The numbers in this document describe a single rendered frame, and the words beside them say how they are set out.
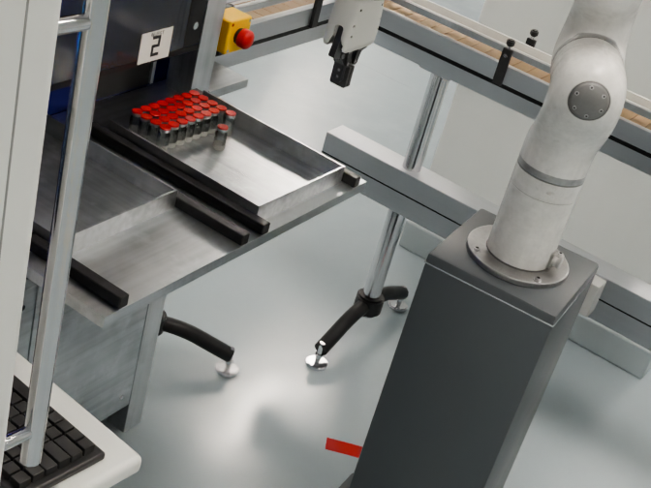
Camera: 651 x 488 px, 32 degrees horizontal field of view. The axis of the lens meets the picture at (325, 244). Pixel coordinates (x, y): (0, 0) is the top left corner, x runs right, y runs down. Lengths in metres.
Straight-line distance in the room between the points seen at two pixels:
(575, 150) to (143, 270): 0.73
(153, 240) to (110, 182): 0.17
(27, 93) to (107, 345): 1.49
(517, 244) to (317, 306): 1.41
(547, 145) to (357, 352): 1.41
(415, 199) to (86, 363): 1.00
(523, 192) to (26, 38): 1.15
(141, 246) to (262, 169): 0.37
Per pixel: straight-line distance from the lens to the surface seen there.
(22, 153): 1.08
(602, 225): 3.45
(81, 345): 2.42
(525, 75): 2.74
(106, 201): 1.88
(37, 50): 1.03
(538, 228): 2.00
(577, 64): 1.85
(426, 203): 2.97
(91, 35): 1.08
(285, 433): 2.87
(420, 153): 2.97
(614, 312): 2.85
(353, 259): 3.61
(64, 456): 1.48
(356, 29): 1.91
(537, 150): 1.95
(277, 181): 2.05
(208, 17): 2.23
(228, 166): 2.06
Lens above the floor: 1.84
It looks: 30 degrees down
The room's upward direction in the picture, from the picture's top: 16 degrees clockwise
